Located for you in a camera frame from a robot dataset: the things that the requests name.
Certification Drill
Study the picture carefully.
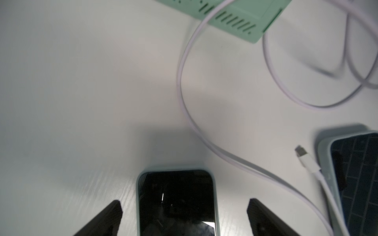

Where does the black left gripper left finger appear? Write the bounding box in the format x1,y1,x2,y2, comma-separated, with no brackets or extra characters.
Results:
74,200,123,236

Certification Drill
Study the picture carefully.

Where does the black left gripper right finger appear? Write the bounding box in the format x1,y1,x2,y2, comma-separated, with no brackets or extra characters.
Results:
247,198,299,236

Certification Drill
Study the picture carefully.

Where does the phone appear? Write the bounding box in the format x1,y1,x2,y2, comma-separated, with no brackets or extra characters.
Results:
136,168,220,236
318,131,378,236

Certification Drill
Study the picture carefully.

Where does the white charging cable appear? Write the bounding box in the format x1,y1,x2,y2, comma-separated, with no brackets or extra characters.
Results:
262,0,378,110
294,145,352,236
176,0,334,236

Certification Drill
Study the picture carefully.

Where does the green mesh file organizer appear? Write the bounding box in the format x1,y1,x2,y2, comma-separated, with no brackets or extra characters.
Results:
159,0,291,43

